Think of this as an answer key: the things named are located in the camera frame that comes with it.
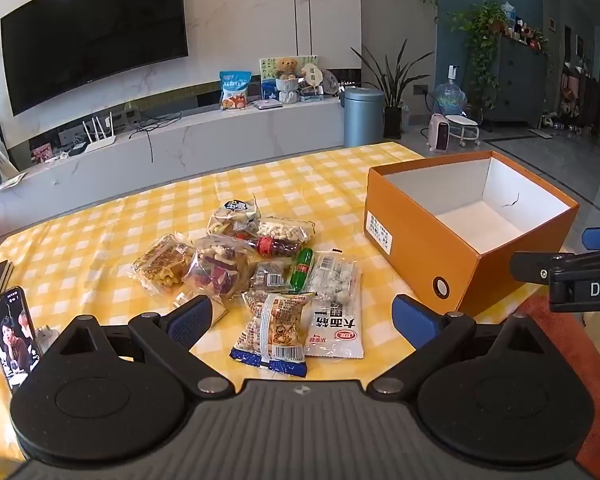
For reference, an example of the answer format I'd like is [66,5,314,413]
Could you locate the pothos plant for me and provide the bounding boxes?
[450,2,511,111]

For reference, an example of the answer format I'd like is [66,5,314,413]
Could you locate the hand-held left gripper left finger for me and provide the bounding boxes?
[50,295,236,400]

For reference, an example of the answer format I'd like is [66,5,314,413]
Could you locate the white rolling stool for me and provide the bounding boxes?
[445,114,483,148]

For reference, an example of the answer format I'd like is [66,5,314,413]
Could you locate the white marble tv console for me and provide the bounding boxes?
[0,96,348,241]

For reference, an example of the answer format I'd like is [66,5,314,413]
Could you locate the round paper fan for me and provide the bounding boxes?
[300,62,326,95]

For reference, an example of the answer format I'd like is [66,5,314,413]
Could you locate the blue metal trash bin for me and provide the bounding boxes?
[341,86,385,149]

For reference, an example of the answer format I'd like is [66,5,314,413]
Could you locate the small dark snack packet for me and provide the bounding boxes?
[252,262,287,293]

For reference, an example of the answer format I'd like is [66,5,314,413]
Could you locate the clear packet of white candies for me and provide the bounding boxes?
[305,250,363,306]

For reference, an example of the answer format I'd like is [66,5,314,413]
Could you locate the green bottle candy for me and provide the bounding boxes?
[289,247,315,293]

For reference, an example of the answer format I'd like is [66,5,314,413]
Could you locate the black cables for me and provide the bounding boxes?
[125,110,181,163]

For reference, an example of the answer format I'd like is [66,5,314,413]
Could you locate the pink white space heater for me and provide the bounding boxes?
[427,114,452,153]

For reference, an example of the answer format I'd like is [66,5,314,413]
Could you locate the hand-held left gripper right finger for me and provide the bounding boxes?
[367,294,548,397]

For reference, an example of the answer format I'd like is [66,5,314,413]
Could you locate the dried fruit mix packet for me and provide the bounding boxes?
[182,239,254,311]

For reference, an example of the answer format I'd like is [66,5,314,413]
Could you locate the cola bottle candy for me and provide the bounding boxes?
[235,232,303,261]

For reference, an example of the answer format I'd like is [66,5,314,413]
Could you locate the orange cardboard box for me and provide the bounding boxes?
[364,150,580,315]

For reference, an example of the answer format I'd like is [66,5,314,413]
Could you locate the smartphone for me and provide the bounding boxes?
[0,286,42,395]

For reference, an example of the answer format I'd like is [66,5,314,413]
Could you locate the white phone stand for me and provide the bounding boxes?
[32,327,61,352]

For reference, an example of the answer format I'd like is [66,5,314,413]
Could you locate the blue snack bag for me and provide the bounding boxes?
[219,71,252,112]

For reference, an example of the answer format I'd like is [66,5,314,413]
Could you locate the waffle packet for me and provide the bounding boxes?
[130,234,196,297]

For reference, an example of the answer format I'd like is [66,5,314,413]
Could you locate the white router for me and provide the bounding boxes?
[82,111,117,153]

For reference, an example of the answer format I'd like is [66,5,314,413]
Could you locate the green landscape painting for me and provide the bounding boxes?
[259,55,321,103]

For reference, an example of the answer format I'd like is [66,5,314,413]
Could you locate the white noodle snack packet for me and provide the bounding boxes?
[305,300,365,359]

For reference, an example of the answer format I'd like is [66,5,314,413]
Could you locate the yellow checked tablecloth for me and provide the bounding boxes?
[0,141,576,480]

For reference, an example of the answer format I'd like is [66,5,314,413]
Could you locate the blue water jug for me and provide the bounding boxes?
[432,65,468,121]

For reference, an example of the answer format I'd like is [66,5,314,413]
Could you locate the grey cabinet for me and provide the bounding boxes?
[485,35,551,128]

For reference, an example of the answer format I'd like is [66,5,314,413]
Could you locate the black television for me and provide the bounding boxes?
[0,0,190,117]

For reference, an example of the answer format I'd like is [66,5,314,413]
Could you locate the potted long-leaf plant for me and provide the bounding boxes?
[350,40,433,140]

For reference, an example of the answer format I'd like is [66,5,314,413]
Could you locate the clear puffed snack packet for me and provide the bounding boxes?
[255,216,317,246]

